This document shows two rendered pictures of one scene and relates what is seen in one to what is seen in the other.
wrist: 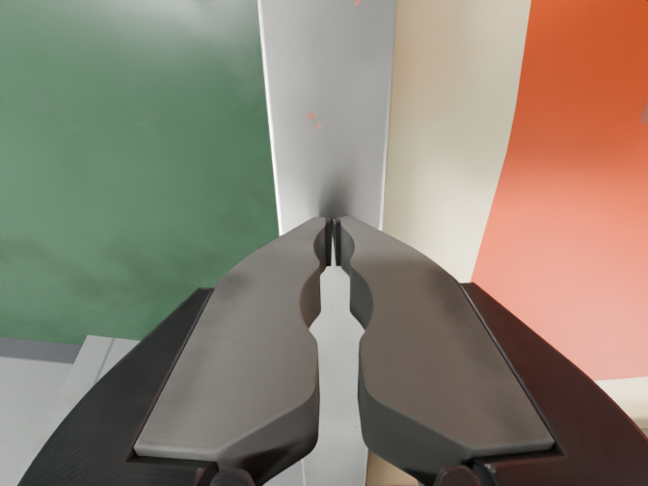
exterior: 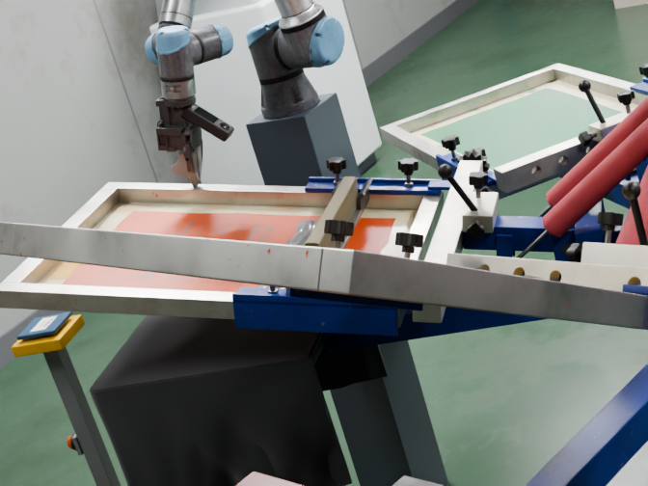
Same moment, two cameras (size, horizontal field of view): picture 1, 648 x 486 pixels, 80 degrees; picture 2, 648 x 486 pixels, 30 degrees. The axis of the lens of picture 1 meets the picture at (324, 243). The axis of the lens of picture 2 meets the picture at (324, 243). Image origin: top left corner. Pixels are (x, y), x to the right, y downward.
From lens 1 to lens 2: 272 cm
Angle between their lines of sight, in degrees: 62
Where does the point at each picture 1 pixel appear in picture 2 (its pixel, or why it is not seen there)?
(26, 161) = not seen: hidden behind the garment
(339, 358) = (166, 186)
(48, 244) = not seen: hidden behind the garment
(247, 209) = not seen: outside the picture
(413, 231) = (181, 206)
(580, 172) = (182, 218)
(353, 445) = (136, 186)
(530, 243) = (170, 216)
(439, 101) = (204, 208)
